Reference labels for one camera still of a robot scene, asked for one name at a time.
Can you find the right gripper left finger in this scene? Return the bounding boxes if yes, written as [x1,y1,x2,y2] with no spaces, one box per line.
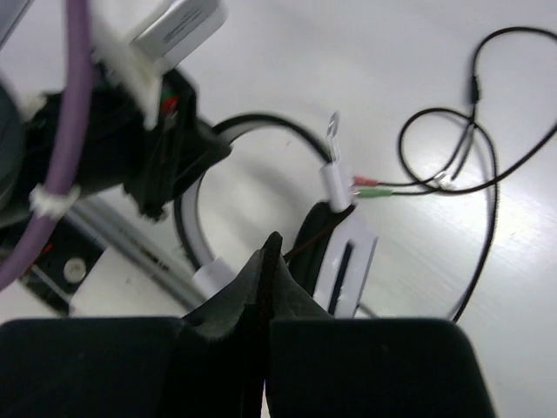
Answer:
[185,250,261,417]

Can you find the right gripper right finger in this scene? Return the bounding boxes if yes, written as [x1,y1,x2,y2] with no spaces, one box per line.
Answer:
[259,232,332,416]

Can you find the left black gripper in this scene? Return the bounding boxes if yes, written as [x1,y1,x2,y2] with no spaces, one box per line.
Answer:
[30,69,232,219]

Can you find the white black headphones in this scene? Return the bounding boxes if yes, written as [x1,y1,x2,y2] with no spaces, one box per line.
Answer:
[173,113,378,318]

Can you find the black headphone cable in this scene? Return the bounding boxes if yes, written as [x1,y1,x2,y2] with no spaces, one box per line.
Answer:
[278,25,557,326]

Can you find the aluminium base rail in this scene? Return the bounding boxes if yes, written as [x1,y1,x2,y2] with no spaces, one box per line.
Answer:
[1,200,206,322]

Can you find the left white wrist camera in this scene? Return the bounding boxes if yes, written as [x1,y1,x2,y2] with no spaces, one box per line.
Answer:
[91,0,226,131]

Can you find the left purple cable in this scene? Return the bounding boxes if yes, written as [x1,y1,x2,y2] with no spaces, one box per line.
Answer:
[0,0,95,288]

